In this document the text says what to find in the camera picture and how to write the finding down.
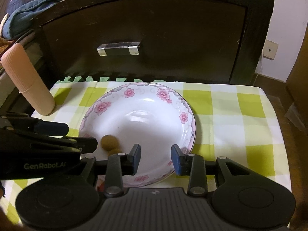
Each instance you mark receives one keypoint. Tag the green checked tablecloth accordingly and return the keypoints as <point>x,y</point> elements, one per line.
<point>237,134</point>

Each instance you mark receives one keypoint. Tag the brown longan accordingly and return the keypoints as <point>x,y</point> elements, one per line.
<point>114,151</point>
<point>109,142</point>

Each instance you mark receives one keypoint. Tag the chrome drawer handle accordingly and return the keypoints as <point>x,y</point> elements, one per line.
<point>119,49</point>

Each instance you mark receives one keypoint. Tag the white floral plate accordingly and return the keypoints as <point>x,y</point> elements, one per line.
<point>152,115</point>

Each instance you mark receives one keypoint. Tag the green foam mat edge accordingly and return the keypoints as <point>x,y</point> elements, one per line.
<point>100,79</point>

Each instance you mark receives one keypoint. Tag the dark wooden cabinet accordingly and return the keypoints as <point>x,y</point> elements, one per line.
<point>210,41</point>

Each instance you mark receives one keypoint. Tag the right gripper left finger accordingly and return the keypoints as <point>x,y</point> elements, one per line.
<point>119,165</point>

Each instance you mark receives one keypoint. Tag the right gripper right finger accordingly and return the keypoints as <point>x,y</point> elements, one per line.
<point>191,165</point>

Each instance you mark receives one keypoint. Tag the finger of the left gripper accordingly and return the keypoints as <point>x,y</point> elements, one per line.
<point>26,144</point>
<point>24,122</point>

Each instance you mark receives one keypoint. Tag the blue cloth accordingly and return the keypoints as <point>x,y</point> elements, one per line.
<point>20,20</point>

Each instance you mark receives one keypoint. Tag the pink ribbed cylinder container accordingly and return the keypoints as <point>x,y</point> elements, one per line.
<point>27,80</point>

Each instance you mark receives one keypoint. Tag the wall socket plate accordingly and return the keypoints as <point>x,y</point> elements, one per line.
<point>270,49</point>

